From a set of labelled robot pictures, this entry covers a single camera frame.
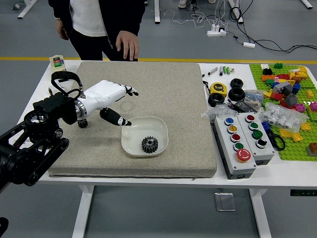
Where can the pink toy brick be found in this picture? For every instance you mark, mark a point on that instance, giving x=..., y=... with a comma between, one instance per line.
x=300, y=108

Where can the person's right hand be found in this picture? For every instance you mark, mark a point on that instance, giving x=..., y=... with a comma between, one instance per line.
x=61, y=29

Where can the black toy brick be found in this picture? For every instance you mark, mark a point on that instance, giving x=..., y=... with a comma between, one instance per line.
x=267, y=72

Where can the small blue toy brick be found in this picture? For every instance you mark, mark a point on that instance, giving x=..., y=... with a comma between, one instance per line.
x=266, y=126

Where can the bag of blue components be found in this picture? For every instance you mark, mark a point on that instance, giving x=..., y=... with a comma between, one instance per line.
x=253, y=97

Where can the dark grey toy brick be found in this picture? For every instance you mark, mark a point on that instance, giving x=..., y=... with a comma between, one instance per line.
x=291, y=100

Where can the large black nut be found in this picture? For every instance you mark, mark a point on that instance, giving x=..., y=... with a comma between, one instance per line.
x=237, y=83
x=216, y=99
x=236, y=94

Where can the white power strip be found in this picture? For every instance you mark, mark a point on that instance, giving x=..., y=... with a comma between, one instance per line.
x=216, y=32

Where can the green brick baseplate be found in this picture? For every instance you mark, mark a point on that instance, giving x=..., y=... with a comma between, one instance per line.
x=294, y=148

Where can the green toy brick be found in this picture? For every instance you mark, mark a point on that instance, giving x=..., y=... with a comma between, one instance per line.
x=278, y=66

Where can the bag of small hardware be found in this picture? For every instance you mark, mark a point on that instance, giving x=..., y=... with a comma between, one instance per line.
x=218, y=112

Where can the person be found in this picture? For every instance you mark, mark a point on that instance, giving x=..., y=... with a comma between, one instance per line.
x=91, y=22

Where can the silver floor socket plate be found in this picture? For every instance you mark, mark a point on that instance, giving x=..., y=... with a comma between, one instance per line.
x=225, y=202

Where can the grey-brown cushion mat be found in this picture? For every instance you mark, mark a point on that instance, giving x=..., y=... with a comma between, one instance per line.
x=158, y=94

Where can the white shoe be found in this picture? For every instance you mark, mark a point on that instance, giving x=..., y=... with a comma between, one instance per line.
x=183, y=3

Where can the big black gear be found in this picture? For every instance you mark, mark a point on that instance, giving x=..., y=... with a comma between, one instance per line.
x=149, y=145

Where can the yellow tape measure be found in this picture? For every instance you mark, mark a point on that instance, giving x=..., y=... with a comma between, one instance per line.
x=218, y=88

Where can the black power adapter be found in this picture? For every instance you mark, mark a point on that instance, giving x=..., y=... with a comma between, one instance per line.
x=245, y=105

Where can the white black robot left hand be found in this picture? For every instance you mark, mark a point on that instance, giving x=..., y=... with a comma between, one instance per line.
x=104, y=93

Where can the black scissors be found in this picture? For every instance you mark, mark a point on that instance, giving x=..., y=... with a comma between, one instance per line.
x=277, y=141

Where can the white adapter block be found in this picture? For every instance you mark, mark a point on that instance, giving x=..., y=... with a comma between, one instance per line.
x=248, y=44

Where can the brown orange toy brick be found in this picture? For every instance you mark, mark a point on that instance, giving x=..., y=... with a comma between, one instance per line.
x=312, y=149

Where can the person's left hand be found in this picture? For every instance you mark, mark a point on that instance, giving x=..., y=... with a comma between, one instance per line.
x=128, y=44

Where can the grey four-button control box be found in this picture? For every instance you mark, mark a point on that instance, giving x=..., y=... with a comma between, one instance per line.
x=256, y=138

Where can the red toy brick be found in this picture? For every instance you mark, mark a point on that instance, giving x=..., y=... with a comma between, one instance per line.
x=276, y=96

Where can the black table control panel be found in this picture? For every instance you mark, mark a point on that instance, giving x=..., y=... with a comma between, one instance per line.
x=303, y=193

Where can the magenta toy brick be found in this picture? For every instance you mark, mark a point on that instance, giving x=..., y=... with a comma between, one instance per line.
x=313, y=106

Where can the grey slope toy brick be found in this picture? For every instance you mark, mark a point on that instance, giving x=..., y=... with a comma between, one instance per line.
x=282, y=86

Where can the cream switch box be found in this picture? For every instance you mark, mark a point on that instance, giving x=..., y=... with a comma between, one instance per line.
x=57, y=63

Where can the bag of white parts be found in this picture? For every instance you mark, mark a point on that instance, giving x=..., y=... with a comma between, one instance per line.
x=282, y=119

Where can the small yellow toy brick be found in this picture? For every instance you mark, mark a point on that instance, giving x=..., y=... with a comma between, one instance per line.
x=310, y=94

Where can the white toy brick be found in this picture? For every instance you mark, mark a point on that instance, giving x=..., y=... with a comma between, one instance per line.
x=264, y=66

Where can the white square dish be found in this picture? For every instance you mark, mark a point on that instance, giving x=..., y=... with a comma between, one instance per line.
x=131, y=141

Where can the grey five-button control box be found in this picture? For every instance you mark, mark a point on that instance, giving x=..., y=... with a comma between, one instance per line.
x=235, y=148

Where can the yellow flat toy brick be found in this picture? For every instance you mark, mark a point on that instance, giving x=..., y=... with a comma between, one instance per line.
x=305, y=126
x=286, y=133
x=297, y=136

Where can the small black gear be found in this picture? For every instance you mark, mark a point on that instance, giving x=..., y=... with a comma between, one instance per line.
x=83, y=123

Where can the white background table leg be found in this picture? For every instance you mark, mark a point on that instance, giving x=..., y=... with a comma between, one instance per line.
x=236, y=12
x=26, y=10
x=156, y=12
x=307, y=4

